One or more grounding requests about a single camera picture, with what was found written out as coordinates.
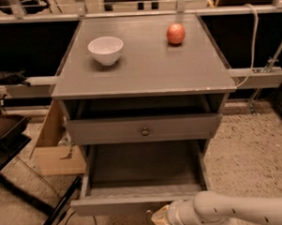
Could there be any cardboard box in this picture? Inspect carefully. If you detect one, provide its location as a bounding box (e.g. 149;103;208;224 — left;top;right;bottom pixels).
33;101;86;176

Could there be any grey drawer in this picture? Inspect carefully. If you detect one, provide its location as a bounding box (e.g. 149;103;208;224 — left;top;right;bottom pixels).
67;113;222;145
71;141;209;217

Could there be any black object on rail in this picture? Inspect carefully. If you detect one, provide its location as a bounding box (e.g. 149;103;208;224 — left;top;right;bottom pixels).
0;70;30;86

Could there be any white ceramic bowl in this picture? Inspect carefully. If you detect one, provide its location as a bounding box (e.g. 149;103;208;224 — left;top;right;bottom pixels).
87;36;124;66

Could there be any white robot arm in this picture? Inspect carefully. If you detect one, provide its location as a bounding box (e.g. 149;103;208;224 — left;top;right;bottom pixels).
151;191;282;225

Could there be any metal railing frame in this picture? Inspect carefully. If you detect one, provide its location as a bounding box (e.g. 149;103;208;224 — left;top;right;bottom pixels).
0;0;282;101

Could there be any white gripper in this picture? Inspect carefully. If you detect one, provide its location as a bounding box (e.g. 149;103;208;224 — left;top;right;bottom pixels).
151;200;198;225

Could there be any black floor cable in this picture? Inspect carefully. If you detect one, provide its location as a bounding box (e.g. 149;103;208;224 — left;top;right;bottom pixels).
14;153;98;225

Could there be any black stand frame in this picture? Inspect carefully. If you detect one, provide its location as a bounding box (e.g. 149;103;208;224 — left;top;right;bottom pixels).
0;115;84;225

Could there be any red apple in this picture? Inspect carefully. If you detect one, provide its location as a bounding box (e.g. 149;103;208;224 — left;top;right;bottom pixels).
167;23;186;44

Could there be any grey wooden drawer cabinet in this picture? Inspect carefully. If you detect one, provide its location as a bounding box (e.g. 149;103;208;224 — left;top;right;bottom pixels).
48;10;240;154

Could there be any white cable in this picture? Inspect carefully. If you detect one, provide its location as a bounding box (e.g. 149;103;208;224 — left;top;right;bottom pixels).
232;2;262;88

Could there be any grey top drawer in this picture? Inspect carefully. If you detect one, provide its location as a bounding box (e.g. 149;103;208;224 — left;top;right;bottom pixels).
67;113;222;145

